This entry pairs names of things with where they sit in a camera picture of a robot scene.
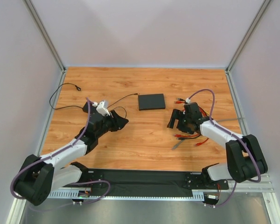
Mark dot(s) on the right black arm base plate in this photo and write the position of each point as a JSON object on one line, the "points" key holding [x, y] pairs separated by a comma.
{"points": [[201, 181]]}

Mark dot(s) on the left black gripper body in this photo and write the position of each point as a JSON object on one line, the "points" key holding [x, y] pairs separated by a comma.
{"points": [[114, 121]]}

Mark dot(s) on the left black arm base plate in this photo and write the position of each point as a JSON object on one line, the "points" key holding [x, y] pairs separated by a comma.
{"points": [[89, 176]]}

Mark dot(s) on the right aluminium frame post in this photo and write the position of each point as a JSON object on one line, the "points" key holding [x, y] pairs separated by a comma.
{"points": [[255, 22]]}

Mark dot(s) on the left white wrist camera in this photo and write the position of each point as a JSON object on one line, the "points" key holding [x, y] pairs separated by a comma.
{"points": [[102, 107]]}

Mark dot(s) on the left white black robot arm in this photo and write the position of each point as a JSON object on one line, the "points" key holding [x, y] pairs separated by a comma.
{"points": [[39, 175]]}

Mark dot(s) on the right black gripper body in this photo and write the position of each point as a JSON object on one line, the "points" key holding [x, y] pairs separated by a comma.
{"points": [[180, 122]]}

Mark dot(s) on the black cloth strip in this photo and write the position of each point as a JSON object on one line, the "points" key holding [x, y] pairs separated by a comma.
{"points": [[140, 183]]}

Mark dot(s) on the black network switch box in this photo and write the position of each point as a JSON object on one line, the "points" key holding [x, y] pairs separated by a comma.
{"points": [[151, 102]]}

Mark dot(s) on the black power adapter brick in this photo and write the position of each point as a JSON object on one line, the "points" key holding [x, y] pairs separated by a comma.
{"points": [[87, 108]]}

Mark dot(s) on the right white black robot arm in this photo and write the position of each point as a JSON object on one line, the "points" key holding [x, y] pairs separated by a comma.
{"points": [[245, 160]]}

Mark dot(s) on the aluminium frame post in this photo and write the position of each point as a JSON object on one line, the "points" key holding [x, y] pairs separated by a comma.
{"points": [[36, 18], [255, 22]]}

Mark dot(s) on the left aluminium frame post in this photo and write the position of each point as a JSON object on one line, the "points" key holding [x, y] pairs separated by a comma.
{"points": [[36, 18]]}

